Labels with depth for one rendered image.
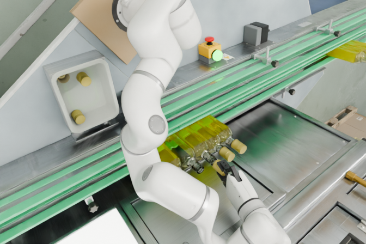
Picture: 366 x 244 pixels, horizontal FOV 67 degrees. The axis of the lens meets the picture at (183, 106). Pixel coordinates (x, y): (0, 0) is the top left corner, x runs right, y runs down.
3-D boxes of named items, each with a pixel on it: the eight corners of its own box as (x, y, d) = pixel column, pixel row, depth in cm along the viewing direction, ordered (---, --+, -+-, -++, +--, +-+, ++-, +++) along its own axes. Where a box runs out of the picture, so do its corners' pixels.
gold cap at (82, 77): (74, 73, 89) (79, 78, 86) (85, 70, 91) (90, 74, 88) (78, 83, 91) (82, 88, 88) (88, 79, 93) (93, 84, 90)
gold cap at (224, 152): (218, 157, 96) (227, 164, 93) (218, 149, 94) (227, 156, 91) (226, 152, 98) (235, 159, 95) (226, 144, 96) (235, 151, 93)
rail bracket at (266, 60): (249, 59, 122) (273, 68, 113) (249, 43, 118) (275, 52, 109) (255, 56, 124) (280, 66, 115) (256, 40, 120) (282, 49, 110)
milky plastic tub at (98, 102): (65, 123, 96) (73, 136, 91) (41, 66, 84) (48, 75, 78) (111, 104, 104) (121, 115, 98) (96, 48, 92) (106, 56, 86)
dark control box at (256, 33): (242, 41, 134) (256, 46, 128) (243, 25, 129) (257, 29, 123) (254, 36, 137) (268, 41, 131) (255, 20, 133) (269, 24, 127)
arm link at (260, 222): (243, 261, 60) (272, 231, 58) (220, 220, 69) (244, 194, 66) (279, 264, 69) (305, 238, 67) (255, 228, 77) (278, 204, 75)
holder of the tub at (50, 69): (69, 134, 100) (77, 146, 95) (42, 65, 84) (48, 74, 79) (113, 115, 108) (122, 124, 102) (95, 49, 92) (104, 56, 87)
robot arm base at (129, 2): (102, -2, 84) (125, 6, 73) (132, -29, 86) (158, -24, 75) (130, 36, 95) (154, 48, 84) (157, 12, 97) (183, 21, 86)
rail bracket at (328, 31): (311, 31, 143) (336, 37, 134) (313, 17, 138) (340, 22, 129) (316, 29, 144) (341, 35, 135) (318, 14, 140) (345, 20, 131)
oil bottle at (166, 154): (139, 147, 105) (171, 181, 90) (136, 135, 102) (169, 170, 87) (152, 140, 108) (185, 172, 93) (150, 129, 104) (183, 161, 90)
